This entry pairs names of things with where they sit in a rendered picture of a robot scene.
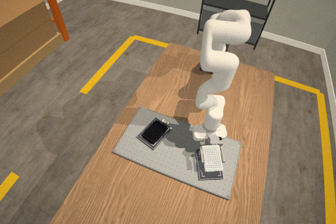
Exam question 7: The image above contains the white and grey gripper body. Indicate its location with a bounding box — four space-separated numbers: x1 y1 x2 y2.
193 124 227 141

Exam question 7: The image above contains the black microplate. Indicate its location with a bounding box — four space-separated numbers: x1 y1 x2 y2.
141 120 168 145

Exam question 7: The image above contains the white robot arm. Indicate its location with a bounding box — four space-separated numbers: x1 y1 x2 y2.
195 9 251 144

